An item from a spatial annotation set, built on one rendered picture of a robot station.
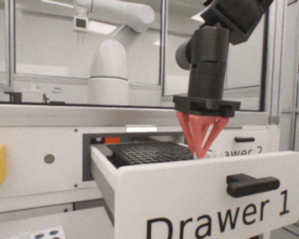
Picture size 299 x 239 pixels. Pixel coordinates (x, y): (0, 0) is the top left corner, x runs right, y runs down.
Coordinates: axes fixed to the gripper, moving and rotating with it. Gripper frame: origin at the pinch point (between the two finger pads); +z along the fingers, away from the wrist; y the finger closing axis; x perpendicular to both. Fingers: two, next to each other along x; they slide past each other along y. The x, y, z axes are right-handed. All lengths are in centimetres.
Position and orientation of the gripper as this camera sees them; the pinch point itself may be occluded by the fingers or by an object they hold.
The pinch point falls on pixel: (197, 151)
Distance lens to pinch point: 36.9
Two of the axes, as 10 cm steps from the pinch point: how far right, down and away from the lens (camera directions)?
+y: -4.1, -1.8, 9.0
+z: -0.8, 9.8, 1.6
